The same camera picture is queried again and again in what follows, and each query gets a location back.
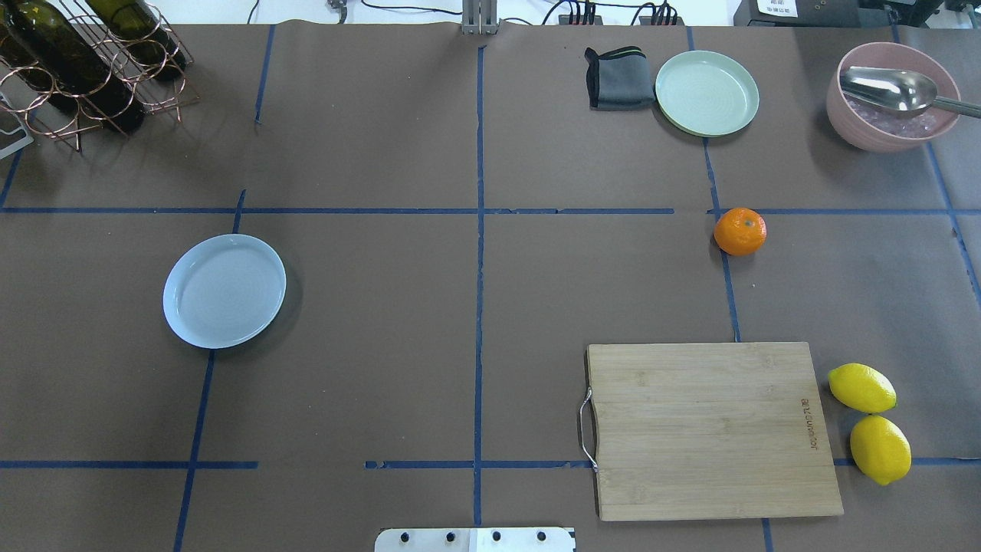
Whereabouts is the light blue plate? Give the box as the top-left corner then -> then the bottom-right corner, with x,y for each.
162,233 -> 287,350

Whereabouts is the light green plate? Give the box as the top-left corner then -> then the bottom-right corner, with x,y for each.
655,50 -> 760,139

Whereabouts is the folded grey cloth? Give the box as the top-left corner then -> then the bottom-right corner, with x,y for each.
584,46 -> 656,111

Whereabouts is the bamboo cutting board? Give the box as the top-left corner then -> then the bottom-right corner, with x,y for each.
584,342 -> 844,523

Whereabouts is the orange mandarin fruit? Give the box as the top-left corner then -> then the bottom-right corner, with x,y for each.
714,209 -> 768,256

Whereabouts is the upper yellow lemon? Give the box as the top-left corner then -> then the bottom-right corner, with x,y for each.
828,363 -> 897,415

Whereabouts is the yellow lemon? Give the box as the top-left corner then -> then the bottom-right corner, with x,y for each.
849,415 -> 912,486
828,363 -> 897,415

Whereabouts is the pink bowl with ice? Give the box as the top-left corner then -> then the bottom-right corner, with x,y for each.
826,42 -> 961,153

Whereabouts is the lower yellow lemon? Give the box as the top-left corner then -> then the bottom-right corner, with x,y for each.
849,415 -> 912,486

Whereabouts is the steel ice scoop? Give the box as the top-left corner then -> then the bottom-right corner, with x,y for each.
838,66 -> 980,118

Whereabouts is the dark green wine bottle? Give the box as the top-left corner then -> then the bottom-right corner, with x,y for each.
2,1 -> 145,135

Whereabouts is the aluminium frame post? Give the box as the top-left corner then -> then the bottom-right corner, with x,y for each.
461,0 -> 500,35

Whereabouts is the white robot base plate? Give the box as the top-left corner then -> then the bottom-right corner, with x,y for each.
374,526 -> 577,551

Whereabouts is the copper wire bottle rack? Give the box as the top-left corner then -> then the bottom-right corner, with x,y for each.
2,1 -> 201,150

